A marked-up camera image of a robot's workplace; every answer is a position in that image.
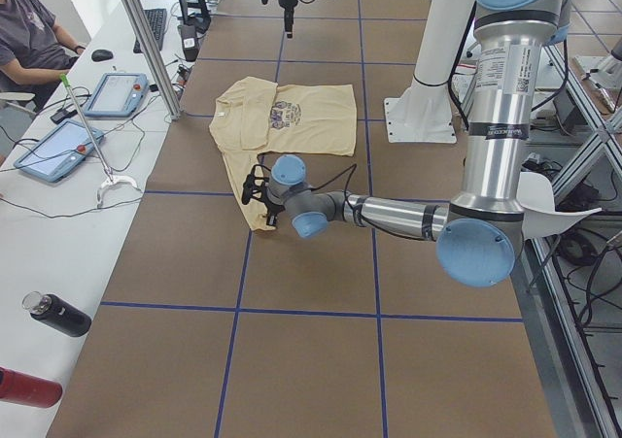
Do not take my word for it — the white plastic chair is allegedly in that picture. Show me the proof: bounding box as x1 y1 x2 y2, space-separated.
516 172 602 239

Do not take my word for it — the black water bottle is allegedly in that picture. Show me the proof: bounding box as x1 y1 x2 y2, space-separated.
22 291 91 337

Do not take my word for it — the far blue teach pendant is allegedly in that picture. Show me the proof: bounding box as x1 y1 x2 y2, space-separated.
83 72 149 118

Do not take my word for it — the metal reacher stick green tip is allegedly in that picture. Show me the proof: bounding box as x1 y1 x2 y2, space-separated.
59 73 141 209

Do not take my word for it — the pale yellow printed t-shirt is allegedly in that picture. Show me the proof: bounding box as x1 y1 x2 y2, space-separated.
209 77 357 202

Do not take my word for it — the black computer mouse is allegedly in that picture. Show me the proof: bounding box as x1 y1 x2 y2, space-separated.
91 49 114 62

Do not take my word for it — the seated person grey shirt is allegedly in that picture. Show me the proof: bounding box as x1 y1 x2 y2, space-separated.
1 0 86 111

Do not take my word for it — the near blue teach pendant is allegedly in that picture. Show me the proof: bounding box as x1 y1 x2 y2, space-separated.
14 119 94 183

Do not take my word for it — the blue teach pendant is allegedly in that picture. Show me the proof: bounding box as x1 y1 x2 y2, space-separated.
14 119 94 183
83 72 149 118

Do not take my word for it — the red water bottle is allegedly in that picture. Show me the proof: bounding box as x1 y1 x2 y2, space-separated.
1 367 63 408

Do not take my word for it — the black keyboard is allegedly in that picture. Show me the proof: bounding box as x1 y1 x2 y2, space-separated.
144 8 167 51

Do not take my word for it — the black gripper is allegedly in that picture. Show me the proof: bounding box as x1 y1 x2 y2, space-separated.
241 164 285 226
259 0 298 40

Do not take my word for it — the small black phone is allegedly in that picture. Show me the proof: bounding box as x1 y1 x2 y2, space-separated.
50 109 77 124

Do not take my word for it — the black power adapter label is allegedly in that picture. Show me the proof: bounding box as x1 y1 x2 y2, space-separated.
178 24 199 62

